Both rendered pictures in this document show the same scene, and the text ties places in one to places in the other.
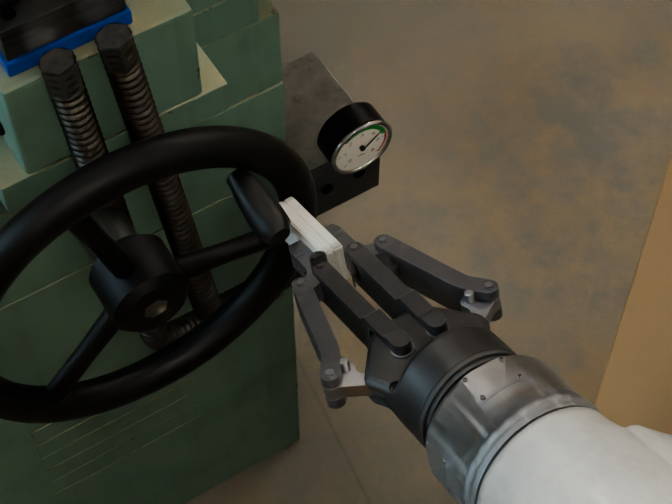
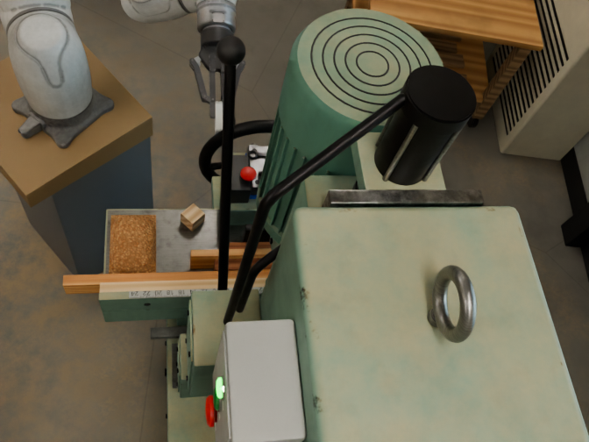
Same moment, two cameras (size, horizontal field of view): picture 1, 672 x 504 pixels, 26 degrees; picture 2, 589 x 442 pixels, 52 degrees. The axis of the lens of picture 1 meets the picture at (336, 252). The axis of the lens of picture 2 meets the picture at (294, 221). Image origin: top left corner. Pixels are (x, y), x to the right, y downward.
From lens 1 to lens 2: 139 cm
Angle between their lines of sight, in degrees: 63
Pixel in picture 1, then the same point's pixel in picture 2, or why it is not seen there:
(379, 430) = (138, 332)
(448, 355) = (221, 32)
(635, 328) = (114, 134)
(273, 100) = not seen: hidden behind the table
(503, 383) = (216, 14)
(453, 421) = (230, 17)
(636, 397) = (131, 117)
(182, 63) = not seen: hidden behind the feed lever
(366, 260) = (212, 92)
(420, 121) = not seen: outside the picture
